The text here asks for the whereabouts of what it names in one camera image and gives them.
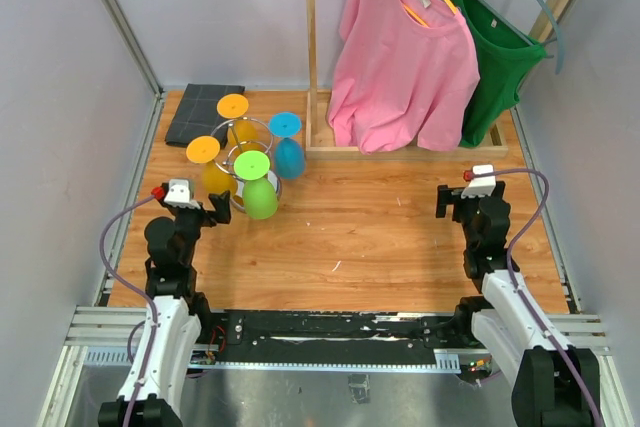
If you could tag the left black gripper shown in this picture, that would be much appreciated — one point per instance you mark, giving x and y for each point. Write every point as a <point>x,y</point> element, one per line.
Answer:
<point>220,205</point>

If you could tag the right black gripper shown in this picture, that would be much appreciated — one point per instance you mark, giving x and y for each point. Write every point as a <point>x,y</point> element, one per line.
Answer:
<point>451,195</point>

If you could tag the orange wine glass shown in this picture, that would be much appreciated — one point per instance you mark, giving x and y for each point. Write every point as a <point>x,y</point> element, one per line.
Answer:
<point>240,132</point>
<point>203,150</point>

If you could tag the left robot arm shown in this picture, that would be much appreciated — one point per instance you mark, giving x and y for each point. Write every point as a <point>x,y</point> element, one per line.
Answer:
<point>177,316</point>

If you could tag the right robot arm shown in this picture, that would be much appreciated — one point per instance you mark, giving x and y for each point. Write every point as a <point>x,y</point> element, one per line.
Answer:
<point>553,382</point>

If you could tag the green wine glass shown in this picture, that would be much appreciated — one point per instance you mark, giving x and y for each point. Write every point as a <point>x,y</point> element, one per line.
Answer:
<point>259,195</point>

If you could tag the chrome wine glass rack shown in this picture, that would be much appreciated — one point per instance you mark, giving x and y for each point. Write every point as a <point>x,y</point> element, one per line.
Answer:
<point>224,160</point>

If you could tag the blue wine glass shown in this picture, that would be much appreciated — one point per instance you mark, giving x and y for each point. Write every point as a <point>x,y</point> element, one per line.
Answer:
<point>289,157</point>

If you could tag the wooden clothes rack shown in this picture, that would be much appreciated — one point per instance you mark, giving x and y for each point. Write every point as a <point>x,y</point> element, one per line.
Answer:
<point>319,139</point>

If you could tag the dark grey folded cloth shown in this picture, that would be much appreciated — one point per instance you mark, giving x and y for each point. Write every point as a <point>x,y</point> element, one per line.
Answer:
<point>197,114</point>

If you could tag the pink t-shirt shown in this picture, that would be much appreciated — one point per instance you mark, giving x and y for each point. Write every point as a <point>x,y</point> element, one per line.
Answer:
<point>406,73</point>

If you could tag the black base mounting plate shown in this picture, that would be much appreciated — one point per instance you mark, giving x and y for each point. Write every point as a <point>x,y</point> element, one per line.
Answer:
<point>333,339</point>

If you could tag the green t-shirt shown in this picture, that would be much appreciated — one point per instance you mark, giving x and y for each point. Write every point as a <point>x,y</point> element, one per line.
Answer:
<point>504,56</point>

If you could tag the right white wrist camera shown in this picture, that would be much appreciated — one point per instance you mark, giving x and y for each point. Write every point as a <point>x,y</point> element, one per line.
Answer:
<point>481,181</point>

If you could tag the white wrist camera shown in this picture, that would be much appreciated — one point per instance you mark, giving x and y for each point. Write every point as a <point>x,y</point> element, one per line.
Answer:
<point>176,193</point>
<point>481,181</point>

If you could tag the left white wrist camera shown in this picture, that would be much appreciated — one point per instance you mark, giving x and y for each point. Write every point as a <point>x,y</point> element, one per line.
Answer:
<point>176,193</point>

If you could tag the aluminium frame post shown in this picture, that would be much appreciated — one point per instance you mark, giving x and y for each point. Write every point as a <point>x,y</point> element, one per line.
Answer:
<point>133,45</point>

